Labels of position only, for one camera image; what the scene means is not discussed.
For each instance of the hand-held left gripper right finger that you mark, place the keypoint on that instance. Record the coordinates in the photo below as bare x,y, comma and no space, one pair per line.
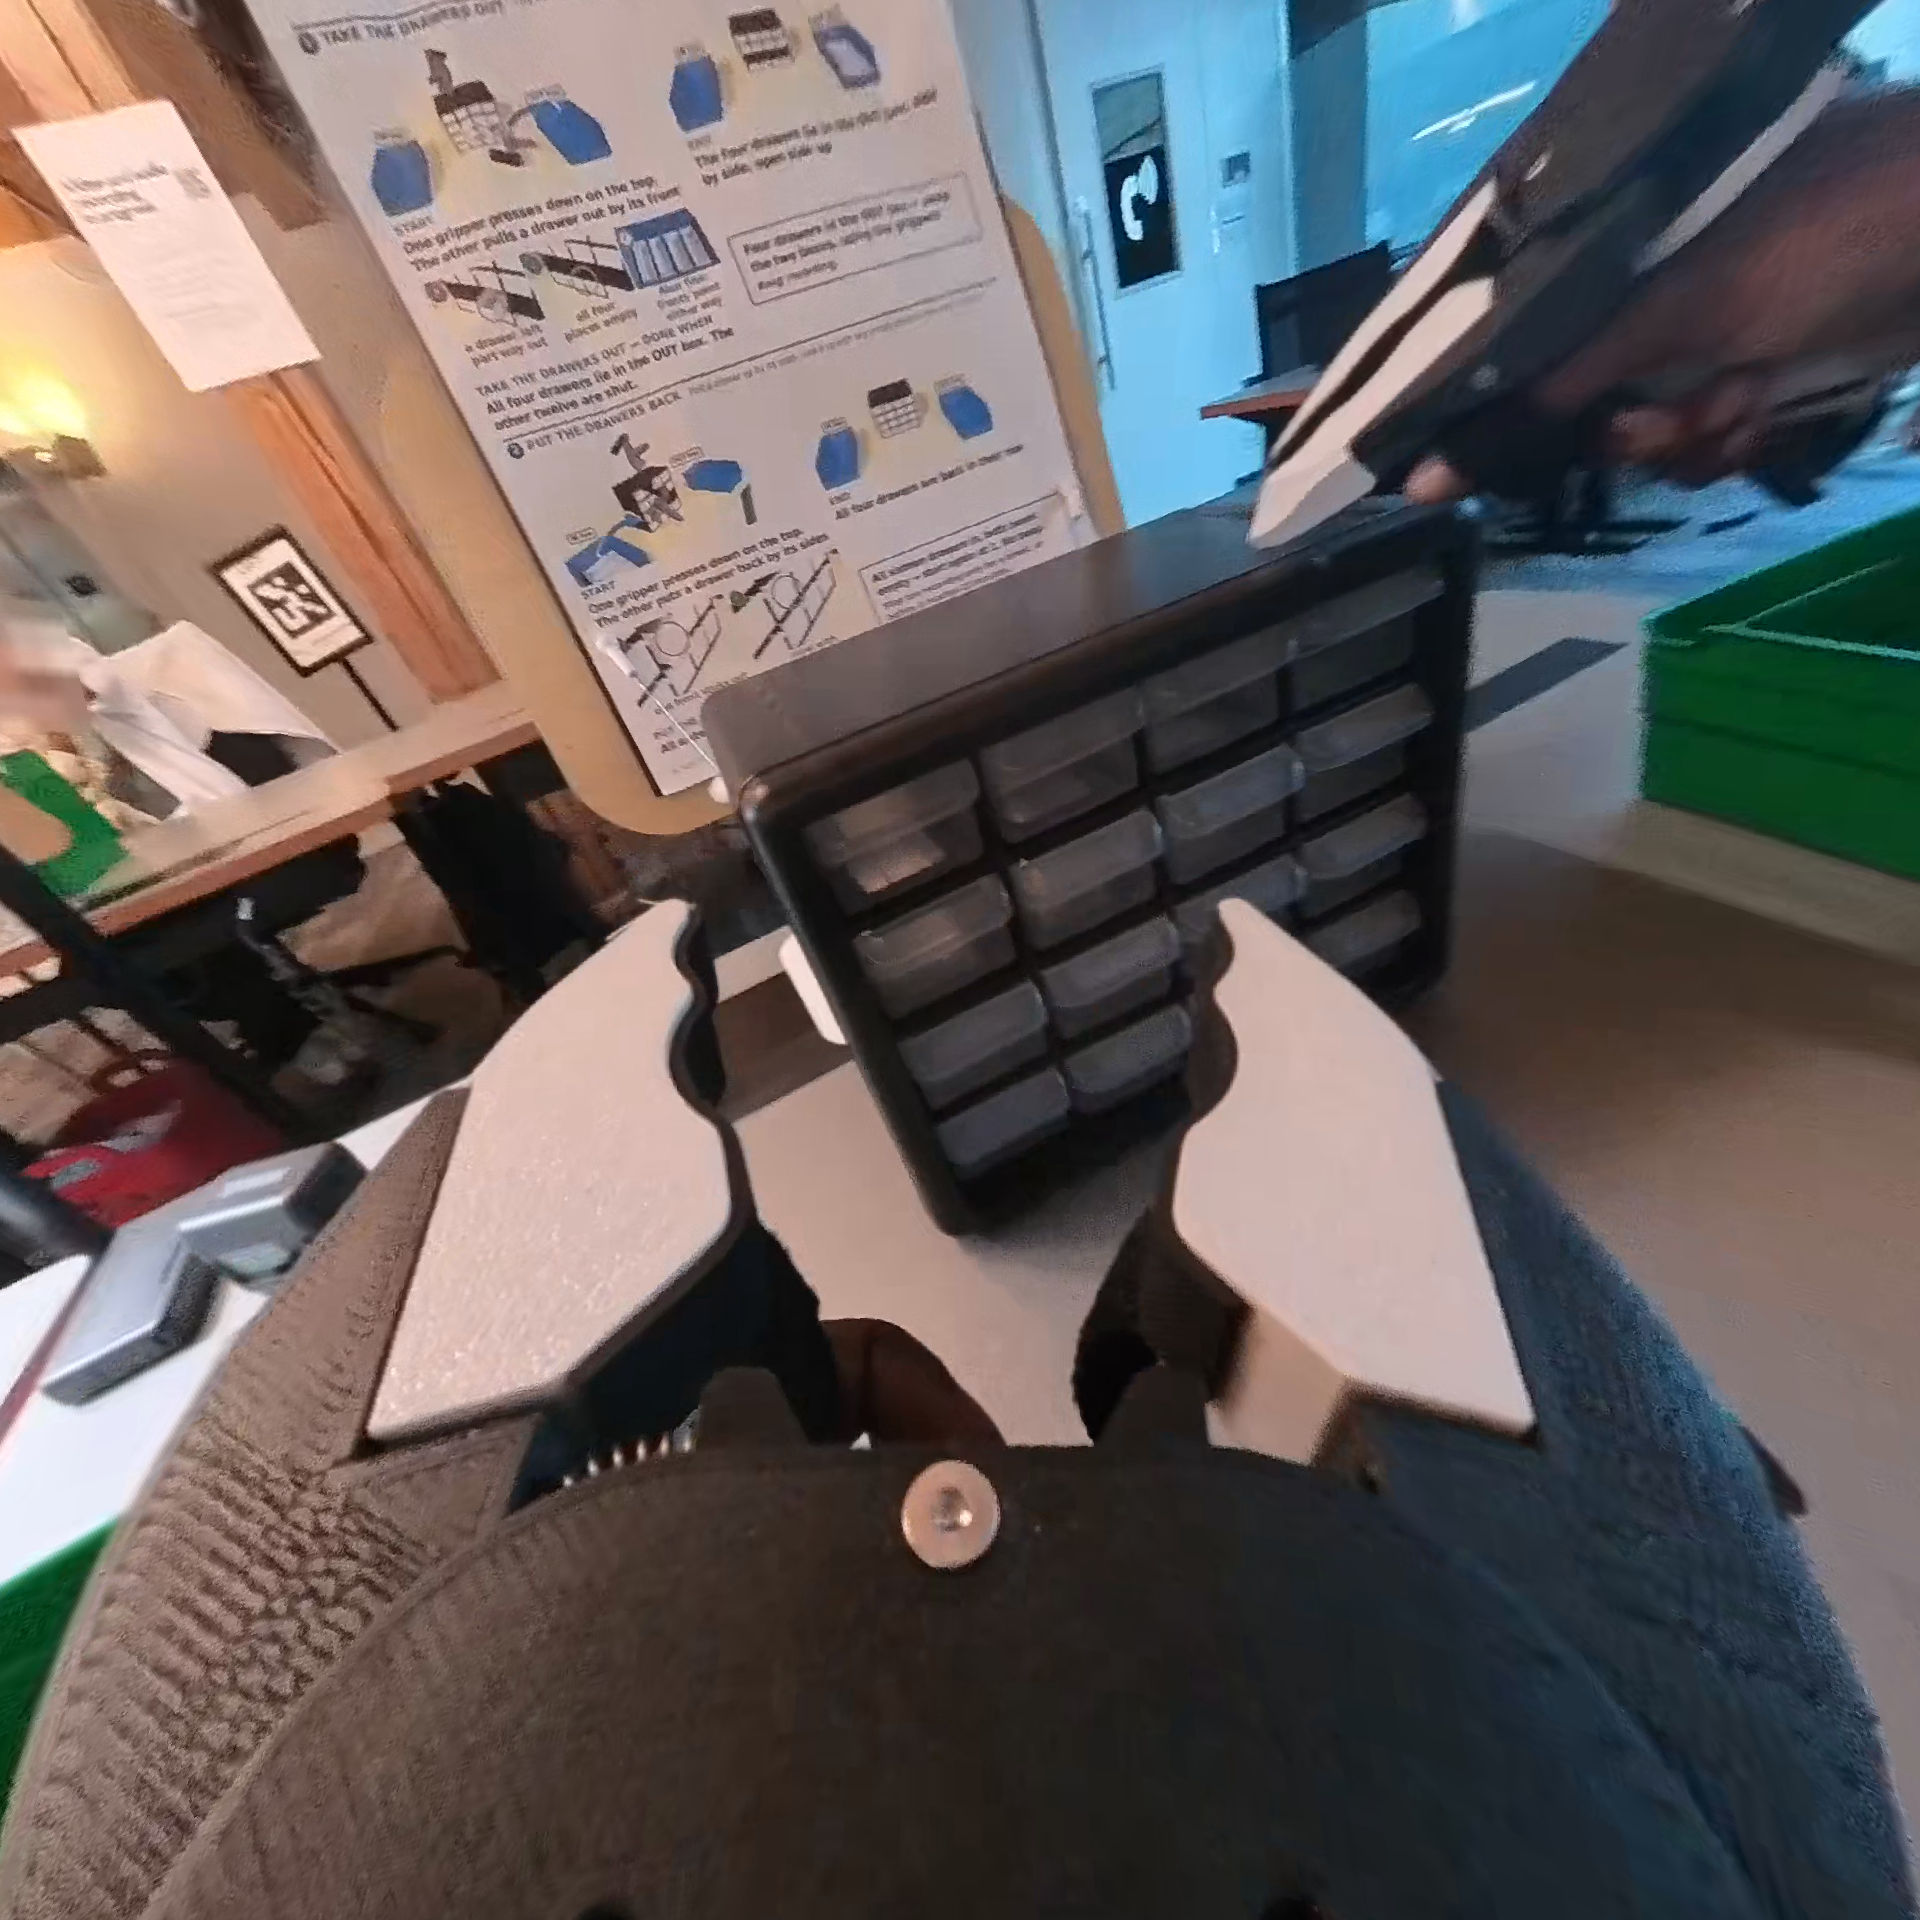
1335,1201

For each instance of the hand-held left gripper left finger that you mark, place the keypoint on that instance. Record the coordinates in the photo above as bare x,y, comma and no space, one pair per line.
571,1184

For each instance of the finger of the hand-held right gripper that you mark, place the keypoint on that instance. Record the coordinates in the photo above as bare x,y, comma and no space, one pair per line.
1328,473
1441,270

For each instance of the grid of clear drawers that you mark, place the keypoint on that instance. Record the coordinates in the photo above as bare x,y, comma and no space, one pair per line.
1080,885

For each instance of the black drawer cabinet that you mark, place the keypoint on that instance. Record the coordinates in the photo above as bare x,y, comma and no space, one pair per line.
901,704

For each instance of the person's right hand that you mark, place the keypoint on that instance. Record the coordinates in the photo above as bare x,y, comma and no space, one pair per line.
1770,254

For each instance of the black monitor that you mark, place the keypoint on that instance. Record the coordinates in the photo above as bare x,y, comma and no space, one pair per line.
1328,315

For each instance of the grey metal box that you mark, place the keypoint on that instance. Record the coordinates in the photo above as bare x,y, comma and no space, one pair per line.
128,1321
279,1209

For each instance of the black office chair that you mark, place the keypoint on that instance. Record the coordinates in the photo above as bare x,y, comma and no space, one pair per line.
494,885

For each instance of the black phone door sign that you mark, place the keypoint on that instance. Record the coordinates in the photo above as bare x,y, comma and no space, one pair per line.
1136,181

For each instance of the red bag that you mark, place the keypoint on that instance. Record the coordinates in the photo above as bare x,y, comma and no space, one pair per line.
128,1163

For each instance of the wooden side table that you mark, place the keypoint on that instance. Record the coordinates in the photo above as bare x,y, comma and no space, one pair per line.
285,810

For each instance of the green plastic crate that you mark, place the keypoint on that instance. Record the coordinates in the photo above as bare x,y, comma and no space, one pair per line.
1784,721

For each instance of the black and white marker sign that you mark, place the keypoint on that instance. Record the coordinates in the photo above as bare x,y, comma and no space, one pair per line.
292,600

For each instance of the instruction poster board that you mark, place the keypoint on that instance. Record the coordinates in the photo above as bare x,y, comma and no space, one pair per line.
675,375

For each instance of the white paper notice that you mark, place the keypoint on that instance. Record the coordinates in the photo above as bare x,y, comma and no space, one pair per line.
164,240

